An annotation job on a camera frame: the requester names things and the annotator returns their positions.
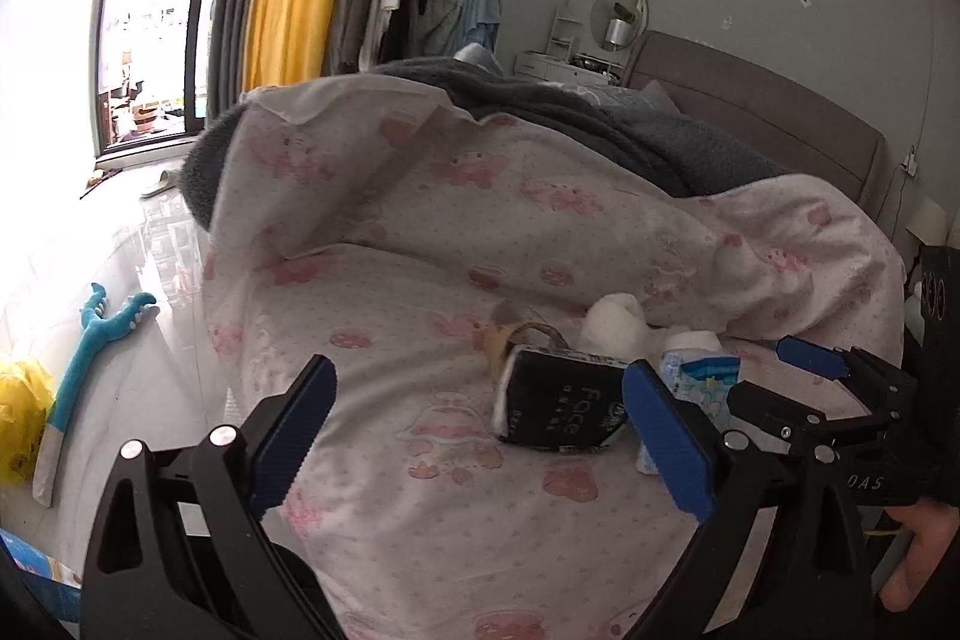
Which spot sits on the person's right hand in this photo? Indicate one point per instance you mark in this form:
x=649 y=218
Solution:
x=926 y=535

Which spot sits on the white dresser table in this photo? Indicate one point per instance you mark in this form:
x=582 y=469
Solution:
x=547 y=64

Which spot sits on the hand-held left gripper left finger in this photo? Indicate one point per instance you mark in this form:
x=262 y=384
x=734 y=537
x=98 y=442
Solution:
x=296 y=430

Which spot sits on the white cylindrical container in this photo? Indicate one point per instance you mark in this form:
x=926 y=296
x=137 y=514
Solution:
x=619 y=33

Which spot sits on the yellow plastic bag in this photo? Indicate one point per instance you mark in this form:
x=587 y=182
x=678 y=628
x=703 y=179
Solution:
x=22 y=415

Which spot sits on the black tissue packet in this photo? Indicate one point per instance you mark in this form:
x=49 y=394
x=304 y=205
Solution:
x=555 y=400

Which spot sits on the white slipper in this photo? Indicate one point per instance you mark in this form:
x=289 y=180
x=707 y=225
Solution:
x=159 y=184

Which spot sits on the beige box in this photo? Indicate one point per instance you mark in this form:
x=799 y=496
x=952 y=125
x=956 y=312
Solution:
x=928 y=224

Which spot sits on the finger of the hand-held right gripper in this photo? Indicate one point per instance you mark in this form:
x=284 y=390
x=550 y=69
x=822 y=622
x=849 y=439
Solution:
x=772 y=411
x=806 y=355

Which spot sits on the white shelf rack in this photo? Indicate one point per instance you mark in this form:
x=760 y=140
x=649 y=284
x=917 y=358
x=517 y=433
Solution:
x=570 y=25

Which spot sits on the dark grey fleece blanket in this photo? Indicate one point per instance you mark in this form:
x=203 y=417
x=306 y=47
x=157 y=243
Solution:
x=600 y=123

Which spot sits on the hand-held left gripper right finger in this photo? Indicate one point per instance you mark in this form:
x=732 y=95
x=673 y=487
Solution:
x=667 y=437

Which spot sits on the beige padded bed headboard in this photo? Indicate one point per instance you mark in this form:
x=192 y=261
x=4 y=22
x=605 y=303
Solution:
x=750 y=85

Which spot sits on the pale cloth bundle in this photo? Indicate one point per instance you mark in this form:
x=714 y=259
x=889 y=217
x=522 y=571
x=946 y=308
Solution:
x=476 y=57

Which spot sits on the grey pillow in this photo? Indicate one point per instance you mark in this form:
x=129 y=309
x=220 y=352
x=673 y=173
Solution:
x=656 y=96

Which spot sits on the wall socket with charger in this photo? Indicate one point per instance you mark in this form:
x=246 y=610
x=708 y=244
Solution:
x=911 y=162

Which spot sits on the blue and white tissue packet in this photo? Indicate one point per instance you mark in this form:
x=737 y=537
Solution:
x=697 y=385

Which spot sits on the pink printed duvet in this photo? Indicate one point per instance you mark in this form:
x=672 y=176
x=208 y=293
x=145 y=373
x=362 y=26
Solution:
x=450 y=235

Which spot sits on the large white tissue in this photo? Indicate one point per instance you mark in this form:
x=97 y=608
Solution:
x=611 y=321

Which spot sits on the blue printed box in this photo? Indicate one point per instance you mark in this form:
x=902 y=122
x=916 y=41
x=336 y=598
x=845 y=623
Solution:
x=30 y=565

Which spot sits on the brown cardboard tape roll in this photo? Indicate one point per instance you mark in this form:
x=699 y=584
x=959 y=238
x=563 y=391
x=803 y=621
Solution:
x=495 y=347

